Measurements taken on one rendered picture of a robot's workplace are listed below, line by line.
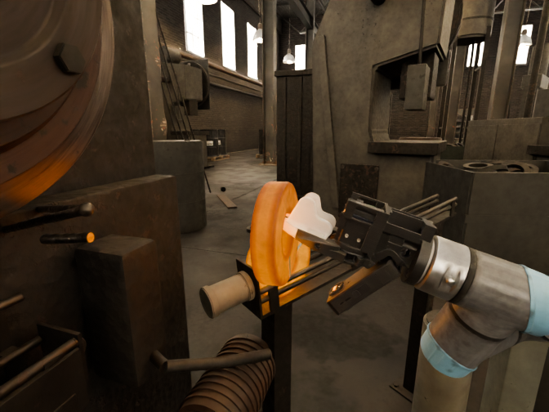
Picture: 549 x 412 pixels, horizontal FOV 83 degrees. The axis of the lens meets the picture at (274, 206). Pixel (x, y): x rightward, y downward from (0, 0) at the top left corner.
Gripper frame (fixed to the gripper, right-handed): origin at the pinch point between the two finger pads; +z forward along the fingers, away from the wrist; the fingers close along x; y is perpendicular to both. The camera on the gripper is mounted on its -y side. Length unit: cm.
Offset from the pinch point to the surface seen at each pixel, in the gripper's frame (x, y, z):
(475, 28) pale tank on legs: -798, 298, -122
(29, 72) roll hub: 24.1, 12.5, 17.1
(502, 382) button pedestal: -35, -30, -57
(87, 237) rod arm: 21.3, -1.0, 12.7
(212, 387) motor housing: 2.0, -32.7, 2.0
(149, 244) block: 3.5, -10.5, 18.5
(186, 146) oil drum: -208, -39, 149
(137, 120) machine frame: -13.8, 4.7, 39.2
